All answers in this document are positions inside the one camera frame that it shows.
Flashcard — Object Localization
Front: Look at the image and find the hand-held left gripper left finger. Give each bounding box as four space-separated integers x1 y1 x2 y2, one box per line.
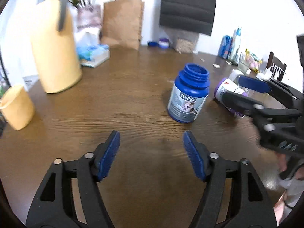
26 131 120 228

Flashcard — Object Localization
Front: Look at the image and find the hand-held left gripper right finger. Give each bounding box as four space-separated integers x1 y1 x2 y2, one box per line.
183 131 278 228

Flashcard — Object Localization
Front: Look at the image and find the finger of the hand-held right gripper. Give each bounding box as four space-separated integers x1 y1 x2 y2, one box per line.
238 75 304 111
223 91 302 124

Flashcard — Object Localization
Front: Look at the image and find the purple label bottle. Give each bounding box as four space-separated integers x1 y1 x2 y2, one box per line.
214 77 253 119

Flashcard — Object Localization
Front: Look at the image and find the person's right forearm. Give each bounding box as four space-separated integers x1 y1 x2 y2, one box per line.
273 178 303 226

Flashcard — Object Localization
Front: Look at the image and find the yellow cup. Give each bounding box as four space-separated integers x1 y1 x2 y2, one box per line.
0 84 36 131

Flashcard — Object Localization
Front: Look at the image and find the person's right hand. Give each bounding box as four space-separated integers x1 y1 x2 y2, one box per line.
276 152 291 172

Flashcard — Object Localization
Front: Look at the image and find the white paper bag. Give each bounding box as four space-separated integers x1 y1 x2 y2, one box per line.
256 64 286 82

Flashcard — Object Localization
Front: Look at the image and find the yellow snack packet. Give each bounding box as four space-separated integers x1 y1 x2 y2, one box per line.
244 49 262 73

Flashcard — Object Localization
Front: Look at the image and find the wooden chair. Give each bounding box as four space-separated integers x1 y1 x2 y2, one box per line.
266 51 287 82

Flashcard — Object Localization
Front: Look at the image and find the white spray bottle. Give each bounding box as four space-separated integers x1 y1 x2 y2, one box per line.
228 27 242 63

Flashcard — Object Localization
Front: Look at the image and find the blue packet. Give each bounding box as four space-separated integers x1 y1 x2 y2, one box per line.
218 35 232 59

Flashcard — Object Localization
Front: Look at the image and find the blue open jar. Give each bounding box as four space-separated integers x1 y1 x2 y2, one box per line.
167 63 211 124

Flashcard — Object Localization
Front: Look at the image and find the clear bag of granules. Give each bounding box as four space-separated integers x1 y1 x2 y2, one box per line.
174 37 197 54

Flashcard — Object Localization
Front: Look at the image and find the black chair back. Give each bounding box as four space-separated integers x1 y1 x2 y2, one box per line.
159 0 218 36

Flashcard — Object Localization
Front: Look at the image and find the blue tissue pack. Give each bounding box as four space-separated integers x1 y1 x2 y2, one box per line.
76 44 111 68

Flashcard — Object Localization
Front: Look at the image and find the printed paper sheet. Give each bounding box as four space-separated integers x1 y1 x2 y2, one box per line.
22 75 40 92

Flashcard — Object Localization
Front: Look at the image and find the yellow thermos jug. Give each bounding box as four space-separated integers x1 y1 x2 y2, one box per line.
29 0 83 94

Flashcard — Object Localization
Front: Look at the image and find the white plastic bag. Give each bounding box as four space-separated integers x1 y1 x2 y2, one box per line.
75 30 101 49

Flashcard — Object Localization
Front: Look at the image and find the brown paper bag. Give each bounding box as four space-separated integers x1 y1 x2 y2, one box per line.
101 0 145 50

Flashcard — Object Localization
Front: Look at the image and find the flower vase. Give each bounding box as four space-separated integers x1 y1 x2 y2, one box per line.
68 0 103 32

